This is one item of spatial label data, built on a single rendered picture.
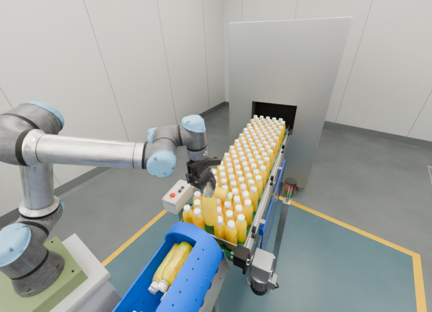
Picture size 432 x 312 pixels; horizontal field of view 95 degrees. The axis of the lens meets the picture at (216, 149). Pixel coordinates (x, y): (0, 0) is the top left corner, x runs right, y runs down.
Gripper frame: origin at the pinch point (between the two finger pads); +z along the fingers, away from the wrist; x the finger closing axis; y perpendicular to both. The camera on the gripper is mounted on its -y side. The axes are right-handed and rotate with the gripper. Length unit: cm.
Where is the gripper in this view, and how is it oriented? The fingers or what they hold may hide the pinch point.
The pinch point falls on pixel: (207, 192)
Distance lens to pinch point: 87.9
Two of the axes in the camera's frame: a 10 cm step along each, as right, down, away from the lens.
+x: 8.1, 2.5, -5.3
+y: -5.8, 4.7, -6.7
